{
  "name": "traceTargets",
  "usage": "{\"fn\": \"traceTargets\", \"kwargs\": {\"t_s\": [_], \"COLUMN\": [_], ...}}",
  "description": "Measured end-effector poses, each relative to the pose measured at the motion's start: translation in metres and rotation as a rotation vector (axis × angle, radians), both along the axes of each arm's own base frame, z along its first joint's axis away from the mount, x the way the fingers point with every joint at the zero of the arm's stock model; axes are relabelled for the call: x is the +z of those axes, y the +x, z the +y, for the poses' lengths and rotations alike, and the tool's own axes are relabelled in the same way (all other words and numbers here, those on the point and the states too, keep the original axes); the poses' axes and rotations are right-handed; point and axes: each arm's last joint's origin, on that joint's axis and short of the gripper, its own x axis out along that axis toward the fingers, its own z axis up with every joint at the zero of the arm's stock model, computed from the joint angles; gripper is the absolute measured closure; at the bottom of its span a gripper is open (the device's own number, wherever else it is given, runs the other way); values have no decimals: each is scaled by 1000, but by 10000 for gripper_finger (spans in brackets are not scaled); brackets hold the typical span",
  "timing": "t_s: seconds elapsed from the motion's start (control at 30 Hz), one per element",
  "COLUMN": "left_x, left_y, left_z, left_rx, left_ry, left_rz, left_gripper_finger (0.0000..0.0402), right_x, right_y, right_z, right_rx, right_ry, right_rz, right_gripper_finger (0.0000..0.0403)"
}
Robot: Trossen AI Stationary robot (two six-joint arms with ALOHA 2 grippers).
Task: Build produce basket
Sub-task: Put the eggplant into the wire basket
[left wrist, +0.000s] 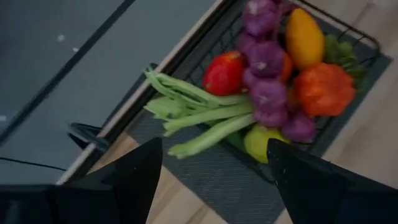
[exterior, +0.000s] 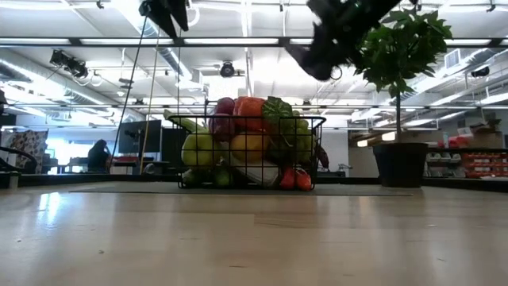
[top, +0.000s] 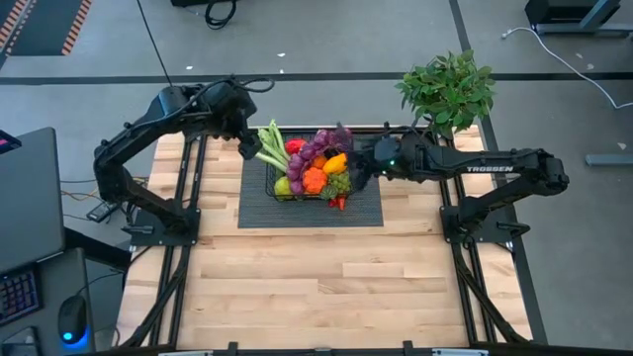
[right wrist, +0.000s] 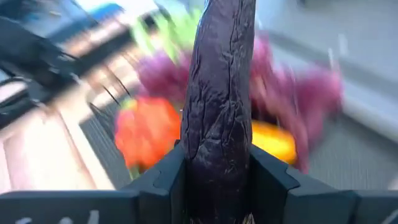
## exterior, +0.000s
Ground yellow green apple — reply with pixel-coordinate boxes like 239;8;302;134
180;133;218;168

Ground cardboard box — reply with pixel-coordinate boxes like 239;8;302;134
469;122;504;151

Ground red items on shelf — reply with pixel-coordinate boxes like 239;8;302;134
437;136;470;149

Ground yellow lemon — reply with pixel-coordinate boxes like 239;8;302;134
229;133;271;164

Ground background work desk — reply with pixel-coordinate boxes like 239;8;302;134
51;156;175;176

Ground purple grape bunch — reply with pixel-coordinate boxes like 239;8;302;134
208;96;238;143

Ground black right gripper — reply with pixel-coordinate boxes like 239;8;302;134
285;0;402;80

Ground white storage bins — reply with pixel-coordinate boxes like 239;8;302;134
423;152;464;179

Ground person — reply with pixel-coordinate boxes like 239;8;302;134
87;138;113;173

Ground black aluminium table frame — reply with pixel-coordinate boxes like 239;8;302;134
0;171;508;192

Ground round black ceiling spotlight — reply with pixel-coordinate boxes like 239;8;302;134
219;61;237;79

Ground floral patterned cushion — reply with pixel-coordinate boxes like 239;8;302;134
0;129;49;175

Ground black hanging cable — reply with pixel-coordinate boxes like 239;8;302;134
109;15;148;172

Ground black background monitor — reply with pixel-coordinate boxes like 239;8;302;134
117;119;163;155

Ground black curved cable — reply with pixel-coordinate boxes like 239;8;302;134
0;145;40;172

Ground black wire basket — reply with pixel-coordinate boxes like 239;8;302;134
167;114;327;191

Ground black plant pot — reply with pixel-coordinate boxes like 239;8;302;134
371;141;429;189

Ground black ceiling spotlight cluster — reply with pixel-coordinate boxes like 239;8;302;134
49;49;90;79

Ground green grape bunch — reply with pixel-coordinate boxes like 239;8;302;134
261;95;318;164

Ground green leafy potted plant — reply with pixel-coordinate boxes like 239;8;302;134
352;6;453;144

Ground red storage bin rack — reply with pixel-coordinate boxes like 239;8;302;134
462;152;508;179

